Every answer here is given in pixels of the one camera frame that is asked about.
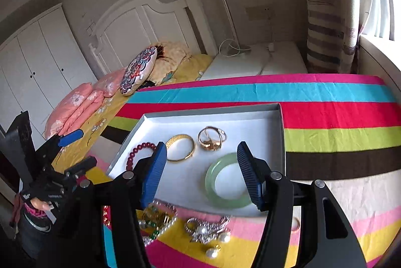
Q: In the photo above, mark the white charger plug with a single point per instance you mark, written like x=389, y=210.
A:
x=272, y=47

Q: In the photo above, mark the round patterned cushion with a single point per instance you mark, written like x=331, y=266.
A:
x=137, y=70

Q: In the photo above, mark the white pearl earring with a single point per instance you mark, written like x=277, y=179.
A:
x=224, y=237

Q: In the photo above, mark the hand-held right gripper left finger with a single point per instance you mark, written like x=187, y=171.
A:
x=156, y=170

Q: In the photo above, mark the grey cardboard tray box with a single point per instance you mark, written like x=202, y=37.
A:
x=188, y=180

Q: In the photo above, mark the printed striped curtain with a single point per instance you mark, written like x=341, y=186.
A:
x=325, y=36

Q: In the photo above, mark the gold bangle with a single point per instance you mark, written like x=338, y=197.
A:
x=191, y=150

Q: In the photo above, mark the white nightstand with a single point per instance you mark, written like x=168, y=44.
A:
x=238, y=64

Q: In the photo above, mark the red gold bead ornament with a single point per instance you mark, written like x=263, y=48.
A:
x=106, y=216

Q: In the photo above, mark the peach floral blanket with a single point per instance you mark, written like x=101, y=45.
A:
x=172, y=61

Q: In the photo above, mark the beige wall socket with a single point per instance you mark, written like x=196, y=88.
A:
x=260, y=14

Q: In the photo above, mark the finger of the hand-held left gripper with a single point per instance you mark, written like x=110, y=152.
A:
x=72, y=136
x=83, y=166

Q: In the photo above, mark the white wooden headboard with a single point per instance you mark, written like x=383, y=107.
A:
x=125, y=32

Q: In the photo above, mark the person's left hand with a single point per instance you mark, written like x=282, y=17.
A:
x=39, y=203

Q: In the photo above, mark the rainbow striped bed sheet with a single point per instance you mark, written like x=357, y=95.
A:
x=329, y=111

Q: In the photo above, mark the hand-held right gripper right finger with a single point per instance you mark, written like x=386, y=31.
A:
x=248, y=175

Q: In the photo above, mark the pink floral pillow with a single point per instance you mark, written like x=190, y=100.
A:
x=109, y=83

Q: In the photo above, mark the green jade bangle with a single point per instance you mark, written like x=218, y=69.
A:
x=211, y=183

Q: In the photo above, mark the white wardrobe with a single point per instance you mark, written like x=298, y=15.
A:
x=40, y=57

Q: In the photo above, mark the pink floral folded quilt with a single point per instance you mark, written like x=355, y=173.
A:
x=72, y=108

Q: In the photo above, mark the grey pearl pendant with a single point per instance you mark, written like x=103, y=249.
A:
x=211, y=253

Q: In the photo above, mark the silver rhinestone brooch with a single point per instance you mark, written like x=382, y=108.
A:
x=200, y=228

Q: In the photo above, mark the beige window sill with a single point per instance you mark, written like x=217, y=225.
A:
x=376, y=61

